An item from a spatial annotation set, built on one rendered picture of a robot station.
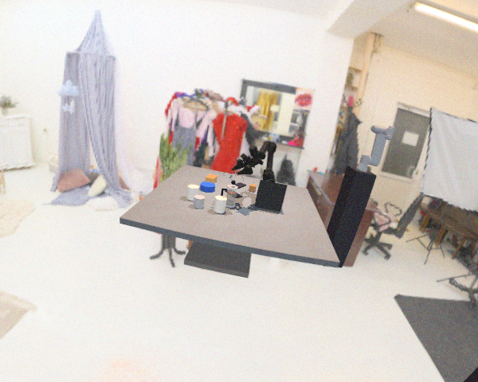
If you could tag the blue cylinder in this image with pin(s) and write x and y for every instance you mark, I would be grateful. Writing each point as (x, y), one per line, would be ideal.
(208, 187)

